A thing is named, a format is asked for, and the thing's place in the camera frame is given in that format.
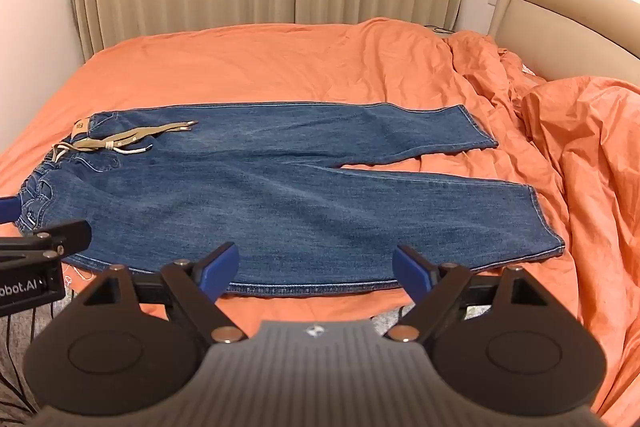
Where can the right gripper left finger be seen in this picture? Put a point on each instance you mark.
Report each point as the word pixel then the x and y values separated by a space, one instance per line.
pixel 193 289

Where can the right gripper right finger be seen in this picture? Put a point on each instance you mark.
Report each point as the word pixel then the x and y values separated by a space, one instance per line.
pixel 435 290

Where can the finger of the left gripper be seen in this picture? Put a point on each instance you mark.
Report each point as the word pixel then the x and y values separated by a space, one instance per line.
pixel 10 209

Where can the blue denim jeans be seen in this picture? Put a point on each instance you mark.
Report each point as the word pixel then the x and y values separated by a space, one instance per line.
pixel 309 192

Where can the grey striped clothing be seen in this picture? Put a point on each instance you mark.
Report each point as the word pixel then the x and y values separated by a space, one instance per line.
pixel 18 331

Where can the orange crumpled duvet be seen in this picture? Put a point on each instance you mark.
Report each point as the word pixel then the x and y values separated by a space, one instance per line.
pixel 576 140

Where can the orange bed sheet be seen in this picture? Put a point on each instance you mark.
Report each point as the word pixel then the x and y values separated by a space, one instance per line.
pixel 375 61

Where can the beige padded headboard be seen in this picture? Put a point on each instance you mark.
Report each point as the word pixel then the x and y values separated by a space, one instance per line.
pixel 558 39

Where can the beige jeans drawstring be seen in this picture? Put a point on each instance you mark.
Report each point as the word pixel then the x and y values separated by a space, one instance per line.
pixel 119 142

